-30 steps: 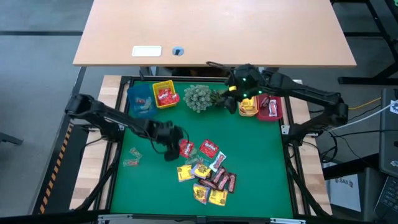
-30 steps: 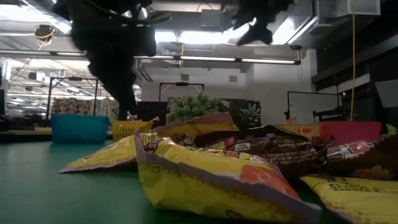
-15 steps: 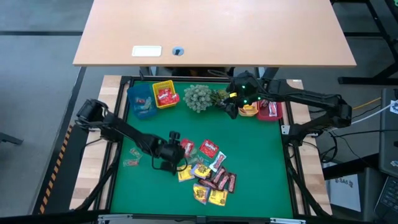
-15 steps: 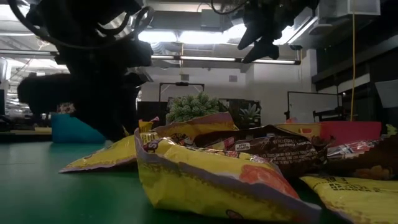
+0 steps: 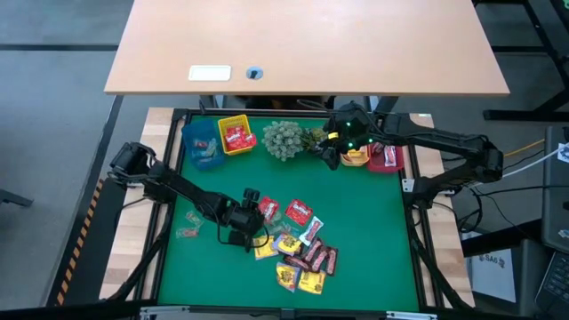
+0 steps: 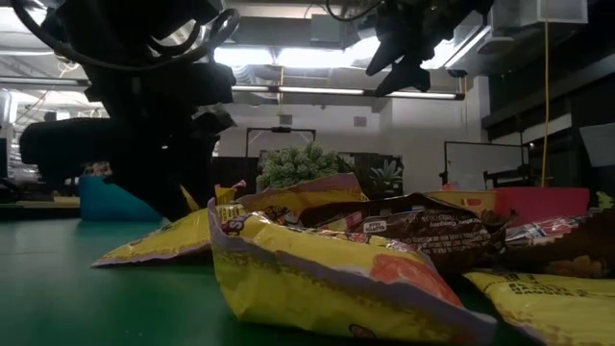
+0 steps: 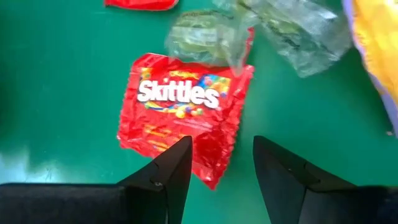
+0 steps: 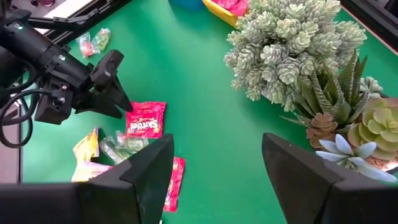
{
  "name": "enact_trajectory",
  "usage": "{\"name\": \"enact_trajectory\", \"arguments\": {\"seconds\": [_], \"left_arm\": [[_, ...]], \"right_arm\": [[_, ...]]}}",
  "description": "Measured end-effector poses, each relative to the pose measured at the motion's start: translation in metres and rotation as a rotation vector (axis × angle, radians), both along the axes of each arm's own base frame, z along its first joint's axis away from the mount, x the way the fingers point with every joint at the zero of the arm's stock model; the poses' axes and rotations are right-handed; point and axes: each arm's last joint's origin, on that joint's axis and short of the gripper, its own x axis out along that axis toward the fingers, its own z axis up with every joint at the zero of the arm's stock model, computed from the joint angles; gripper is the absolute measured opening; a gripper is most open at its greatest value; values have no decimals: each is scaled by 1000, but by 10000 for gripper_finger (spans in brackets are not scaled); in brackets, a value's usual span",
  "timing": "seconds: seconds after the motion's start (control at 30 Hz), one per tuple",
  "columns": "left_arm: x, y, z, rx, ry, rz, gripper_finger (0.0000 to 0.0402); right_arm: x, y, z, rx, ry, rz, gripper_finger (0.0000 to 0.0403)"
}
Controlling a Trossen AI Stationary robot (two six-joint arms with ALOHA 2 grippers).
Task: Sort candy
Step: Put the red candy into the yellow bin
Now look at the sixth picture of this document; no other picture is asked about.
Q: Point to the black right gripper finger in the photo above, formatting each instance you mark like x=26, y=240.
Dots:
x=408, y=77
x=386, y=57

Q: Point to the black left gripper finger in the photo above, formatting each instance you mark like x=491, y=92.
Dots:
x=204, y=168
x=154, y=182

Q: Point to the red Skittles candy pack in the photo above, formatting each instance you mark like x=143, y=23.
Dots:
x=238, y=184

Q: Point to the yellow Sour Patch Kids pack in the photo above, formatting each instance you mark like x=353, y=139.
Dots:
x=178, y=235
x=552, y=307

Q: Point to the brown chocolate bar wrapper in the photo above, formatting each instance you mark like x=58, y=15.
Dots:
x=576, y=250
x=432, y=235

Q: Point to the narrow white red candy wrapper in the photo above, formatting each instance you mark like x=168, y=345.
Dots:
x=543, y=227

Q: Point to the black panel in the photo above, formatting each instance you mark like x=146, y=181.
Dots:
x=235, y=168

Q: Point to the blue plastic bin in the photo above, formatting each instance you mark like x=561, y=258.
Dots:
x=105, y=204

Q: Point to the patterned cloth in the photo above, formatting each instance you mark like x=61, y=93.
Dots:
x=96, y=168

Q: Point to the long LED light bar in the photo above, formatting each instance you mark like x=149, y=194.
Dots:
x=317, y=90

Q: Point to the pale green potted succulent bush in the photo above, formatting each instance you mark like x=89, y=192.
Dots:
x=298, y=165

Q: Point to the small succulent in black pot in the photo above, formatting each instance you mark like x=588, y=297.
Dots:
x=386, y=175

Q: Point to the yellow purple Sour Patch pack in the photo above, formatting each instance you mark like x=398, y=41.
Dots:
x=312, y=283
x=307, y=192

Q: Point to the white board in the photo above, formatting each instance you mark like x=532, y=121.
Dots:
x=480, y=165

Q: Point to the pale yellow plastic bin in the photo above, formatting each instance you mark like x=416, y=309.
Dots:
x=461, y=199

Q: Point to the red plastic bin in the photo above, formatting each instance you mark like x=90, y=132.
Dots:
x=543, y=202

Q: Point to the grey panel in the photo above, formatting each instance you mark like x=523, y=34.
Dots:
x=598, y=144

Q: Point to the yellow-green object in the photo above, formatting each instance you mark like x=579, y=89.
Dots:
x=605, y=201

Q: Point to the black rig frame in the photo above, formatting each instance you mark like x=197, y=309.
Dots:
x=281, y=129

